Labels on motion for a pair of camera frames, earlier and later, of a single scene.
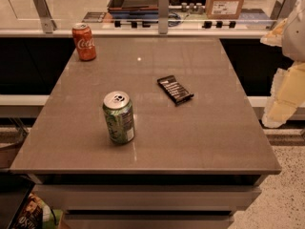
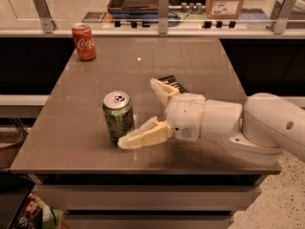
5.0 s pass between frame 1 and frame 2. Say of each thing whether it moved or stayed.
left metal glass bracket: stayed
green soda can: stayed
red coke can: stayed
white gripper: moved
